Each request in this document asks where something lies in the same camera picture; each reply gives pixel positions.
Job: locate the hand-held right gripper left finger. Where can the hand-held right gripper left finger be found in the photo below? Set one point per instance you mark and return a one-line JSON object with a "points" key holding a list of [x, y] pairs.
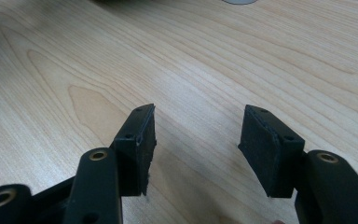
{"points": [[136, 149]]}

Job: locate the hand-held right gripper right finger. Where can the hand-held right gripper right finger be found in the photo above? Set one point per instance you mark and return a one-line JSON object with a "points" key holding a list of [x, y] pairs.
{"points": [[268, 155]]}

